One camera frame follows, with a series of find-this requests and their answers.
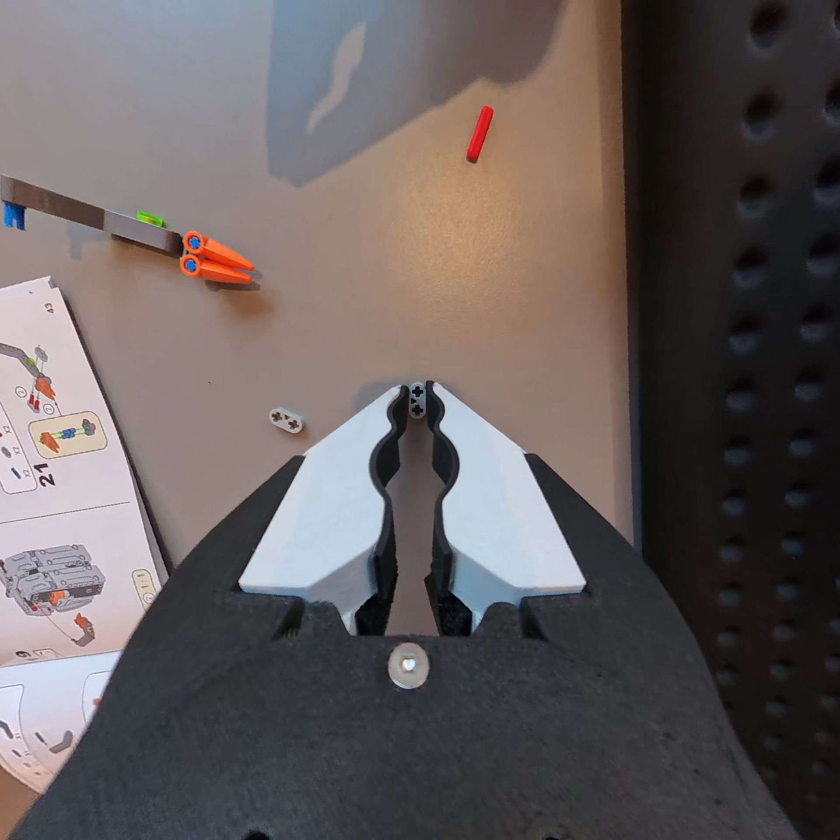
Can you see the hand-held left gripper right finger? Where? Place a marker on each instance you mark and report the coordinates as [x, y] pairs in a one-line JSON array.
[[512, 525]]

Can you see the small red axle pin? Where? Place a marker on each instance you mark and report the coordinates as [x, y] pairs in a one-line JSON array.
[[480, 134]]

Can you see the open white instruction booklet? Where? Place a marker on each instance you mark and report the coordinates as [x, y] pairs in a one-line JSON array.
[[65, 512]]

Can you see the grey desk with wooden edge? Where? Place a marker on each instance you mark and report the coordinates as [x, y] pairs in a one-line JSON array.
[[394, 262]]

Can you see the black perforated panel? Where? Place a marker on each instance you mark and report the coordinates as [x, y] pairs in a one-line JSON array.
[[754, 394]]

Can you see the grey beam with orange claws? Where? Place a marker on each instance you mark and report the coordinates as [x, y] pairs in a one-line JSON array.
[[131, 226]]

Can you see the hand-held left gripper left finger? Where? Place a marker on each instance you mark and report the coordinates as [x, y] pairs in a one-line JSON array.
[[315, 525]]

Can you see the small grey two-hole connector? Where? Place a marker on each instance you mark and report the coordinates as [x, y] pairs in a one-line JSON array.
[[287, 421], [417, 401]]

